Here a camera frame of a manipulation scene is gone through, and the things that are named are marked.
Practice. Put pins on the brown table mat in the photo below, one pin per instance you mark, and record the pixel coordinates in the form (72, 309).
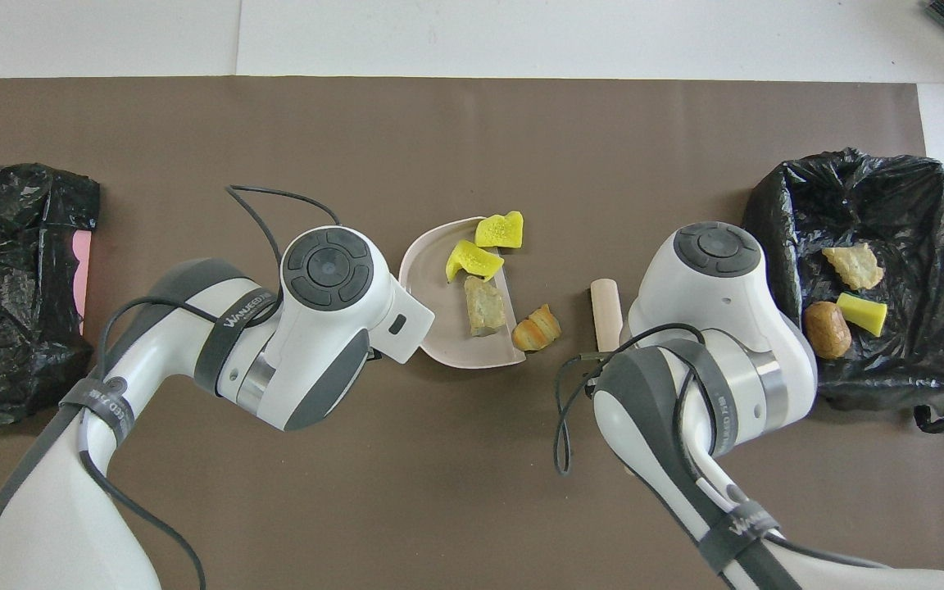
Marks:
(439, 123)

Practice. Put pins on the beige brush with black bristles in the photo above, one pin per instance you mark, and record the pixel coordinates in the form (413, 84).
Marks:
(605, 311)

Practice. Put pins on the greenish tan bread piece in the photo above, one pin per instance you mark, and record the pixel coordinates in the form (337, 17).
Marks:
(485, 307)

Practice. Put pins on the pale pink plastic dustpan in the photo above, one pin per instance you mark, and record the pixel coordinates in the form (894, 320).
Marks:
(443, 328)

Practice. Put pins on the small yellow sponge piece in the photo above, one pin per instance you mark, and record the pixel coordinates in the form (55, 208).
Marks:
(861, 313)

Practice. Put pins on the brown bread roll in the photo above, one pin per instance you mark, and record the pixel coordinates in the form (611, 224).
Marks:
(828, 330)

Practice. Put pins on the striped orange croissant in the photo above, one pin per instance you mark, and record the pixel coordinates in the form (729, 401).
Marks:
(536, 329)

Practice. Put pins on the yellow sponge chunk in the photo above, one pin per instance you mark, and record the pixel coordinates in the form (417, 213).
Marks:
(498, 231)
(474, 260)

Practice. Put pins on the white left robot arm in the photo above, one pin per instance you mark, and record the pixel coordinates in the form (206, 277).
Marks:
(329, 266)

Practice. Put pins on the pink bin with black bag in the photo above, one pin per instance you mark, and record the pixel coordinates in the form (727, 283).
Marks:
(5, 287)

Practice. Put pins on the pale crusty bread piece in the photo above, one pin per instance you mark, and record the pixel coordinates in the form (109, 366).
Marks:
(853, 266)

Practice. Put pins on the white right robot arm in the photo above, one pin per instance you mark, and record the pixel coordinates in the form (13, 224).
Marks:
(710, 287)

